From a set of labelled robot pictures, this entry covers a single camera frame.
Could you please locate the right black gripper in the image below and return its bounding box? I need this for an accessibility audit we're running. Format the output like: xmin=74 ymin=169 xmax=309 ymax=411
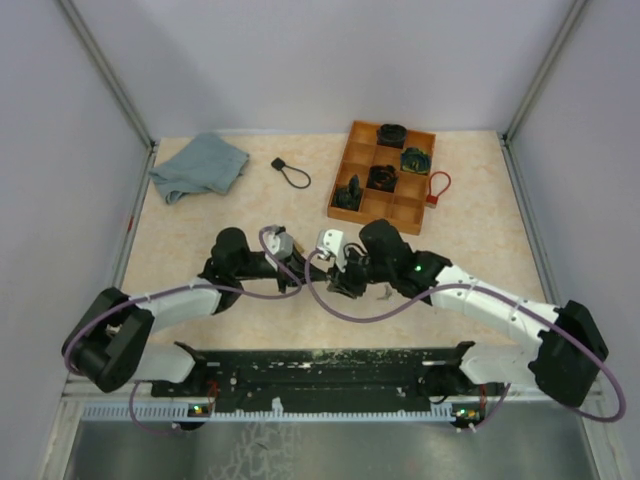
xmin=327 ymin=247 xmax=395 ymax=300

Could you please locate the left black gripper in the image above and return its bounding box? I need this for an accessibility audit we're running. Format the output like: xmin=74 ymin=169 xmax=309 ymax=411
xmin=234 ymin=245 xmax=328 ymax=295

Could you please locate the brass padlock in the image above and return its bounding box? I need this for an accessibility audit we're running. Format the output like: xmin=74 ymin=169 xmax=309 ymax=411
xmin=293 ymin=241 xmax=305 ymax=254

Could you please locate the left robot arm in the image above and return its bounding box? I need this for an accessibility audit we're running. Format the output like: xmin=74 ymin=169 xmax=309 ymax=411
xmin=62 ymin=226 xmax=304 ymax=397

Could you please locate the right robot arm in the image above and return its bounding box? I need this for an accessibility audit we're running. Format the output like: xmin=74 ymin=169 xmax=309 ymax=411
xmin=317 ymin=219 xmax=609 ymax=408

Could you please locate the wooden compartment tray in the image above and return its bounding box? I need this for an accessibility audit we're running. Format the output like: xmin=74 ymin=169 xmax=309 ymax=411
xmin=326 ymin=120 xmax=436 ymax=235

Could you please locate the blue folded cloth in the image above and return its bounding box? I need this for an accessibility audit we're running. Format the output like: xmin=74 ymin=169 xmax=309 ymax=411
xmin=149 ymin=133 xmax=250 ymax=205

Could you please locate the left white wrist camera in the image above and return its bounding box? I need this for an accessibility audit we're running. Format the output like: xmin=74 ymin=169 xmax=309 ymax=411
xmin=260 ymin=225 xmax=294 ymax=262

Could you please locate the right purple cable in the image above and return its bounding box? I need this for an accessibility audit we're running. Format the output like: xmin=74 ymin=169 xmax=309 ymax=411
xmin=304 ymin=249 xmax=627 ymax=434

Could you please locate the dark crumpled strap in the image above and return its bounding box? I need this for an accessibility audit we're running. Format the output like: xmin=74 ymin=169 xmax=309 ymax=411
xmin=334 ymin=173 xmax=365 ymax=211

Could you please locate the black cable lock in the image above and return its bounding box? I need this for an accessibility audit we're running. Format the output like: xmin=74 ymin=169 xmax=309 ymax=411
xmin=270 ymin=157 xmax=312 ymax=190

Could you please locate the black red coiled strap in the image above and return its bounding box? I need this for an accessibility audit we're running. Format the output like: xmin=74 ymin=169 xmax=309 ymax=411
xmin=367 ymin=164 xmax=400 ymax=192

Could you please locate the red cable lock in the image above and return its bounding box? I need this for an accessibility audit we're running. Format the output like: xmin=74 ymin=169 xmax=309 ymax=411
xmin=425 ymin=171 xmax=452 ymax=208

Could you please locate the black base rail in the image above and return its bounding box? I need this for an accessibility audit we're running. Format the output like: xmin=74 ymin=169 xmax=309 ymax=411
xmin=151 ymin=342 xmax=503 ymax=398

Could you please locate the green yellow coiled strap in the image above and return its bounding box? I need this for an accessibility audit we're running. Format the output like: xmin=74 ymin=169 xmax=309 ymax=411
xmin=400 ymin=146 xmax=432 ymax=175

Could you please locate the white toothed cable duct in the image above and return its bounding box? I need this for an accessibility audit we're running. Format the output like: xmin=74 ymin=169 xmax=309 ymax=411
xmin=81 ymin=397 xmax=485 ymax=423

